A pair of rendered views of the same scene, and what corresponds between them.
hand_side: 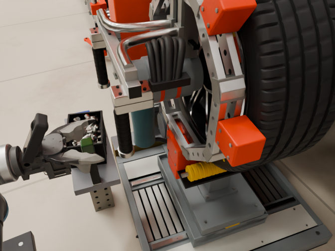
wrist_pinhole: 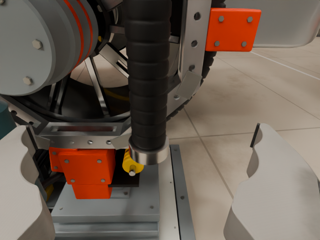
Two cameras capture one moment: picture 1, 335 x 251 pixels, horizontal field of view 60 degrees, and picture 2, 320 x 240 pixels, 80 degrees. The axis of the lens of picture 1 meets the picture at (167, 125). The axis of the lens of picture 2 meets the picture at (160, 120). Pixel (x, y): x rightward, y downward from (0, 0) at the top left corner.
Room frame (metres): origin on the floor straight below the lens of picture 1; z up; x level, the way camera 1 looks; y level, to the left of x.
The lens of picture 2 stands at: (0.48, 0.27, 0.89)
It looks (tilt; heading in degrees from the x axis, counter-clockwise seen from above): 31 degrees down; 287
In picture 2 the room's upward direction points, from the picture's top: 1 degrees clockwise
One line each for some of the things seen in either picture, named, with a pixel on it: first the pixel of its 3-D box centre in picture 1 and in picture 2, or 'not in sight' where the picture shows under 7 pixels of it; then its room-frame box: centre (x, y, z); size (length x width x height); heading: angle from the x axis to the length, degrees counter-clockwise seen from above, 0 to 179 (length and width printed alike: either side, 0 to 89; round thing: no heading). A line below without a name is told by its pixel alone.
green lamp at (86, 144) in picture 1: (87, 145); not in sight; (0.67, 0.26, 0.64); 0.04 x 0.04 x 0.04; 19
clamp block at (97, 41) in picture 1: (105, 36); not in sight; (0.87, 0.20, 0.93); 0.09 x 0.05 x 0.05; 109
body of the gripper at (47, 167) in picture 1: (43, 157); not in sight; (0.47, 0.30, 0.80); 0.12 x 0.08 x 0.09; 109
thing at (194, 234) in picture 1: (207, 186); (103, 196); (0.88, -0.20, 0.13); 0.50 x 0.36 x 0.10; 19
